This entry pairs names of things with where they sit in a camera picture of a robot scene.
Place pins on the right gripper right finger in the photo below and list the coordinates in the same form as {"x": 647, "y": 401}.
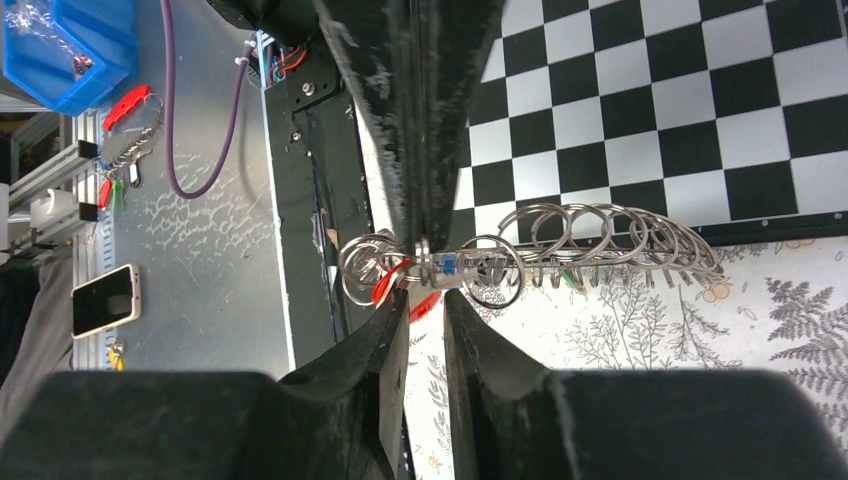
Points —
{"x": 513, "y": 418}

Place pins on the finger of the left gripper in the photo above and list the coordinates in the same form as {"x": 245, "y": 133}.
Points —
{"x": 371, "y": 43}
{"x": 452, "y": 40}

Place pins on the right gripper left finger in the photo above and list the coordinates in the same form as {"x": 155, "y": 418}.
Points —
{"x": 336, "y": 417}

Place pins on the key with red tag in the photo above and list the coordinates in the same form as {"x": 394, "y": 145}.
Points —
{"x": 421, "y": 299}

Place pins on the key organiser with rings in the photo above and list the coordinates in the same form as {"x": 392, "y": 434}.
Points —
{"x": 576, "y": 245}

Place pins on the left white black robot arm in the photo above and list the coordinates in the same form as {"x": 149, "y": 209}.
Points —
{"x": 412, "y": 68}

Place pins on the spare keys with coloured tags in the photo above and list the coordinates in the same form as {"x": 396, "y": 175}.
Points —
{"x": 115, "y": 354}

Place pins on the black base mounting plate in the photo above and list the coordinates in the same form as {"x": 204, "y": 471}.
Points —
{"x": 320, "y": 195}

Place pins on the smartphone with beige case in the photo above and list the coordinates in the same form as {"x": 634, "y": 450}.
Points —
{"x": 107, "y": 301}

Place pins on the floral patterned table mat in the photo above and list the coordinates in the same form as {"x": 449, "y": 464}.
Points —
{"x": 783, "y": 308}

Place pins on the black white chessboard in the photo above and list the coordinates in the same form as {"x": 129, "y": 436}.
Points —
{"x": 727, "y": 116}

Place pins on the blue plastic storage bin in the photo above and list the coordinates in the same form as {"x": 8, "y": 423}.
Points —
{"x": 69, "y": 56}

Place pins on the spare organiser with red handle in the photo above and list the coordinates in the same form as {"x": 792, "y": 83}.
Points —
{"x": 128, "y": 127}

